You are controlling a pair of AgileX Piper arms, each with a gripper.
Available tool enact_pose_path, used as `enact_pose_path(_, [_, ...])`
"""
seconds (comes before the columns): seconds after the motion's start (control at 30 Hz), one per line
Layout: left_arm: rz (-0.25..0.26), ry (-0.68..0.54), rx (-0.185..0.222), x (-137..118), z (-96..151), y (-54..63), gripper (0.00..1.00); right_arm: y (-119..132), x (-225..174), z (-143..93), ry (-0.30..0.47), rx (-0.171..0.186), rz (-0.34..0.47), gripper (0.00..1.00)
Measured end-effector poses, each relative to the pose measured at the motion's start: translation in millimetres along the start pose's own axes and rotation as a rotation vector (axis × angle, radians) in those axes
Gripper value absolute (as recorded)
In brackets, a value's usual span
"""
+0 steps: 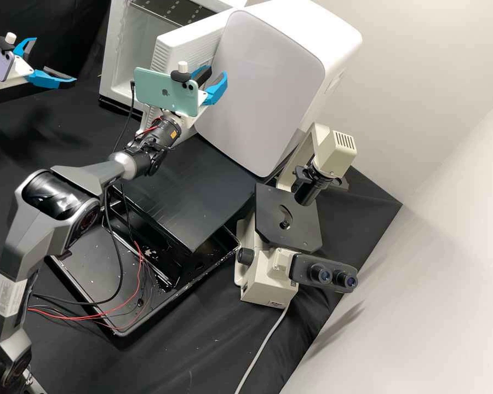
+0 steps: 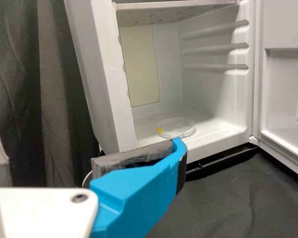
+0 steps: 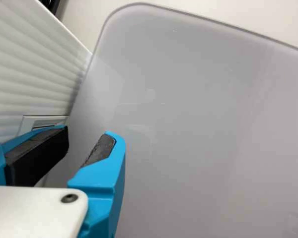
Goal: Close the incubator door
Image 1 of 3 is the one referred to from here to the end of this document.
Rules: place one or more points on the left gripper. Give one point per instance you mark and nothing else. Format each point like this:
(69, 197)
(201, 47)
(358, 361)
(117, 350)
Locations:
(14, 74)

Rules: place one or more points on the white box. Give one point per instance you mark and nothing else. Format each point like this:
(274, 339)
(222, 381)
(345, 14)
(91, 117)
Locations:
(267, 94)

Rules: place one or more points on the black platform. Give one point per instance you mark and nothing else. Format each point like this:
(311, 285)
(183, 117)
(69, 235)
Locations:
(189, 197)

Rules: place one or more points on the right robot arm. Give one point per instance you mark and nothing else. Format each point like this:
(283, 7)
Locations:
(37, 221)

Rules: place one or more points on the right wrist camera phone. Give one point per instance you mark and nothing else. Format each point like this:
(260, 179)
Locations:
(160, 90)

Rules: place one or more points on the black tray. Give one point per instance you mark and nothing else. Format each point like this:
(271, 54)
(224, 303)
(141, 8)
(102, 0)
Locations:
(94, 266)

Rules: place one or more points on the white incubator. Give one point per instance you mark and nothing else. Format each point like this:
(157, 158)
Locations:
(115, 49)

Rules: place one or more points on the cream microscope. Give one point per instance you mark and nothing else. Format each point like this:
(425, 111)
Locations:
(267, 271)

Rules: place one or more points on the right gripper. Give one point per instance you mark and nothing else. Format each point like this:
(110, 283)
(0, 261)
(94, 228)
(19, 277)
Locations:
(189, 125)

